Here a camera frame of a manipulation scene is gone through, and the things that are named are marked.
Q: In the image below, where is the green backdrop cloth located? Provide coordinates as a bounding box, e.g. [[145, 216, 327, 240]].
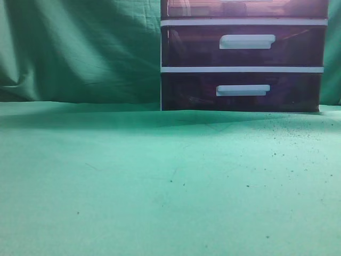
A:
[[0, 0, 341, 106]]

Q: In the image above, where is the translucent purple drawer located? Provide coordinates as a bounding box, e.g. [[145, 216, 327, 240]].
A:
[[161, 73, 322, 112], [161, 25, 326, 67], [160, 0, 329, 19]]

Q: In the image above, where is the white plastic drawer cabinet frame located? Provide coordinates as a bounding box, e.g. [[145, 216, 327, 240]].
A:
[[160, 13, 328, 111]]

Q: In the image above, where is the green table cloth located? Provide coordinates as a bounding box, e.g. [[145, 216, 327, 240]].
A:
[[1, 102, 340, 255]]

